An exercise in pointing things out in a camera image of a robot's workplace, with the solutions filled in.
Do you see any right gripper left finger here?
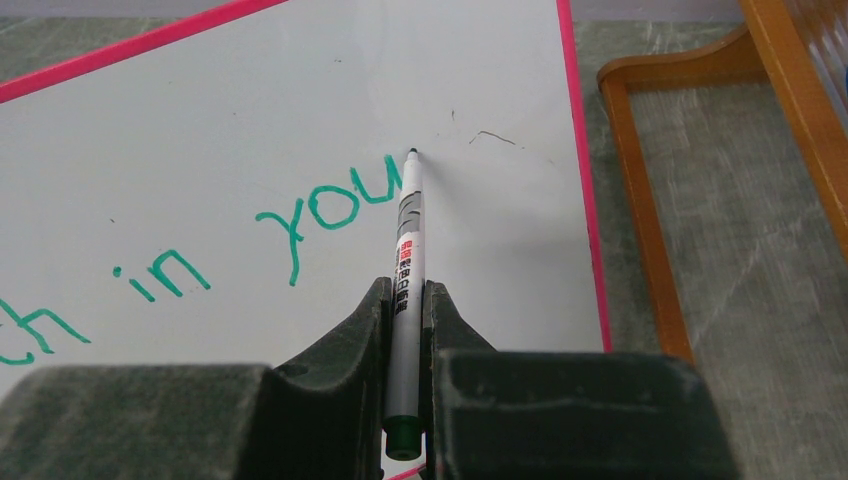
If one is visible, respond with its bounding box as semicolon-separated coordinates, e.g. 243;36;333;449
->
1;277;391;479

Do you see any pink-framed whiteboard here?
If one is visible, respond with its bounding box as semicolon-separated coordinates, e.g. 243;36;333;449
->
1;1;610;405

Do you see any orange wooden tiered rack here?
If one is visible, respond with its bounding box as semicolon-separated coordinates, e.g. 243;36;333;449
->
597;1;847;365

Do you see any white green whiteboard marker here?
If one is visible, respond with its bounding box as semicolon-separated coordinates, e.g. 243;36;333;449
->
383;148;425;461

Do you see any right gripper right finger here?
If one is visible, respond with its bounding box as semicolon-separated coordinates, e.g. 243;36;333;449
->
422;281;740;479

